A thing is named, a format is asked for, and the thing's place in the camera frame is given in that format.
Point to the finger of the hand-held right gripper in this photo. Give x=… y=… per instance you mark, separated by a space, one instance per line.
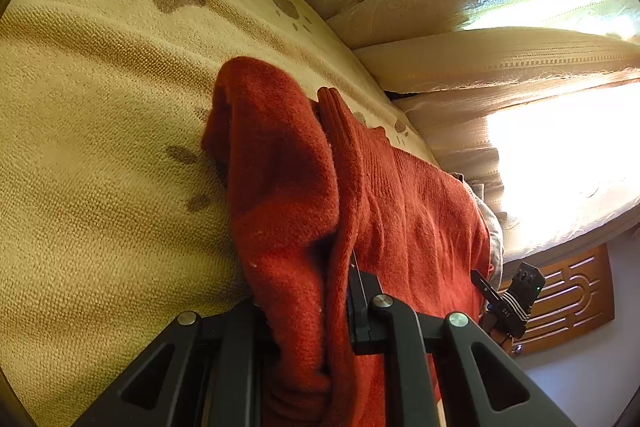
x=485 y=288

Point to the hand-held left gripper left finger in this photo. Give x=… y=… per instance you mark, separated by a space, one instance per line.
x=235 y=332

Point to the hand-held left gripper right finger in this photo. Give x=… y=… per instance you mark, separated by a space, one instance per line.
x=360 y=307

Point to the red knitted sweater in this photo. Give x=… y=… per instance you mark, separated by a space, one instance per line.
x=300 y=207

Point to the person's right hand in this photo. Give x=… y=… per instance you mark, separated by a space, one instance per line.
x=502 y=339

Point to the brown wooden door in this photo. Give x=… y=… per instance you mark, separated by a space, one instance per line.
x=575 y=297

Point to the grey sweater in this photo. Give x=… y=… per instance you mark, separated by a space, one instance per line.
x=492 y=227

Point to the orange paw print blanket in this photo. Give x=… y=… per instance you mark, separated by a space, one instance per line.
x=100 y=132

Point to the beige curtain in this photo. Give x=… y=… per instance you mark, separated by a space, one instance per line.
x=450 y=7

